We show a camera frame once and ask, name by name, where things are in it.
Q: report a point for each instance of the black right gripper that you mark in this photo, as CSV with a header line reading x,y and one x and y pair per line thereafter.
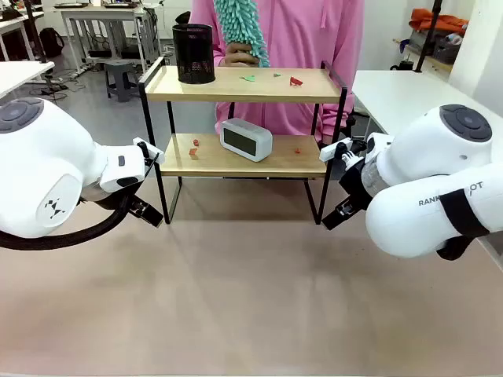
x,y
353,182

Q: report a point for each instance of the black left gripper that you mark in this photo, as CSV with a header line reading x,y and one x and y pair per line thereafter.
x,y
114,200

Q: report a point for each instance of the white digital alarm clock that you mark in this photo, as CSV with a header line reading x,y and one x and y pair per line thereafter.
x,y
245,141

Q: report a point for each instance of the black mesh pen holder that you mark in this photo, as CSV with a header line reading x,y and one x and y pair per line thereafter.
x,y
194,55

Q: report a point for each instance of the teal microfibre duster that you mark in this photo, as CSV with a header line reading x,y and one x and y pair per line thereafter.
x,y
239,23

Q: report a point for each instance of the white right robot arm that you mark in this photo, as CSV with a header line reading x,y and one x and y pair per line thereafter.
x,y
424,157

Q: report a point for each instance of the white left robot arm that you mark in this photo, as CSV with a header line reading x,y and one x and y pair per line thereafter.
x,y
47,157

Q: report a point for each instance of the two-tier wood metal shelf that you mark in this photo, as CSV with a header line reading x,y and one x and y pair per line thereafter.
x,y
243,93

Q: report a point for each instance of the person's right hand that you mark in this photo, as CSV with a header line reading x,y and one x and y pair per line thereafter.
x,y
240,55

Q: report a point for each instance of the large white rounded table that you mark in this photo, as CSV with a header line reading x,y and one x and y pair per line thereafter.
x,y
393,90

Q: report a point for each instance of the large red paper scrap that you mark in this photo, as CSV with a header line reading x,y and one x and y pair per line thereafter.
x,y
295,81

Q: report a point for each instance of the grey plastic stool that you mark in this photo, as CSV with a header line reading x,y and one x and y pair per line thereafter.
x,y
122,68

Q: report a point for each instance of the large green paper scrap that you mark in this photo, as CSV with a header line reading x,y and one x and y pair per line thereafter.
x,y
249,78

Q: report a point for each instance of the person in pink hoodie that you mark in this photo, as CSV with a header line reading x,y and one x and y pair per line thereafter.
x,y
298,31

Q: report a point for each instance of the white table with legs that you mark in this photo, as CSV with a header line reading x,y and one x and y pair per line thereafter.
x,y
19,74

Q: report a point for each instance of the black backpack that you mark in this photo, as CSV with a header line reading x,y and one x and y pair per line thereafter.
x,y
52,43

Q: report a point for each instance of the grey storage basket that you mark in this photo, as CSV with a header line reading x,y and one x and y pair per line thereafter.
x,y
446,51

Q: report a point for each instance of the black stand pole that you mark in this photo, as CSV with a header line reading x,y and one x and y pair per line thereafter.
x,y
36,31
428,35

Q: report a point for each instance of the orange cloth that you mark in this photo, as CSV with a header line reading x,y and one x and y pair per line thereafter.
x,y
440,21

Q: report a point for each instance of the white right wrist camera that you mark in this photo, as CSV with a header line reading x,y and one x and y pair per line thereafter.
x,y
329,151

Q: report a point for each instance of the white metal frame desk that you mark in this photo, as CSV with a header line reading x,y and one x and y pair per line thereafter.
x,y
102,12

